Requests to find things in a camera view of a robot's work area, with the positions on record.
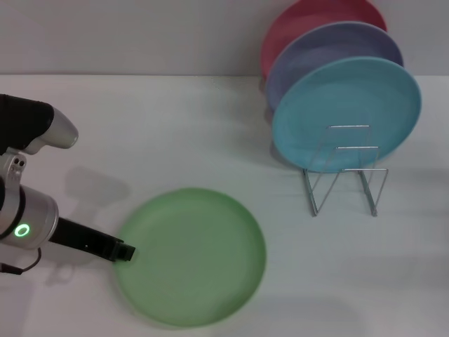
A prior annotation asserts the green plastic plate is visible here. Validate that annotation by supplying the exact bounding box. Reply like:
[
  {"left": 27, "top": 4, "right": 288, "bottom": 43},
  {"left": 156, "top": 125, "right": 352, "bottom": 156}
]
[{"left": 112, "top": 187, "right": 267, "bottom": 330}]

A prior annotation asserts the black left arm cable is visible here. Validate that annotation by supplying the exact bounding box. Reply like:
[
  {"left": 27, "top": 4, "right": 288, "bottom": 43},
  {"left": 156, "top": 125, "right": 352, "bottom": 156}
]
[{"left": 0, "top": 246, "right": 43, "bottom": 276}]

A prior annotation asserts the red plastic plate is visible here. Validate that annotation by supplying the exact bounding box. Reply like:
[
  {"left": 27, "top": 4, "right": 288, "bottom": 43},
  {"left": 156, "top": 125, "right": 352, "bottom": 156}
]
[{"left": 260, "top": 0, "right": 389, "bottom": 82}]

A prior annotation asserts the silver wire plate rack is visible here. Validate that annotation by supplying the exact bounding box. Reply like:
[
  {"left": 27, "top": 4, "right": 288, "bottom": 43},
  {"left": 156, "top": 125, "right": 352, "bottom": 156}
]
[{"left": 302, "top": 124, "right": 389, "bottom": 218}]

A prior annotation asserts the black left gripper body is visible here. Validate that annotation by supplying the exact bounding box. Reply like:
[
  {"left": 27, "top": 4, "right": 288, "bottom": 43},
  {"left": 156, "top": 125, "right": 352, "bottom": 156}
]
[{"left": 48, "top": 217, "right": 124, "bottom": 261}]

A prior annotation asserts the purple plastic plate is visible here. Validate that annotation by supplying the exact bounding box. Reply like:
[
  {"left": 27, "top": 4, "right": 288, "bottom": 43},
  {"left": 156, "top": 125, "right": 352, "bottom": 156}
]
[{"left": 264, "top": 20, "right": 405, "bottom": 114}]

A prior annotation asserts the blue plastic plate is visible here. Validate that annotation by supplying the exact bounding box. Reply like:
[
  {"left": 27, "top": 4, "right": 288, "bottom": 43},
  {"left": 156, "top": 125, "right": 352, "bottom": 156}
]
[{"left": 272, "top": 55, "right": 423, "bottom": 176}]

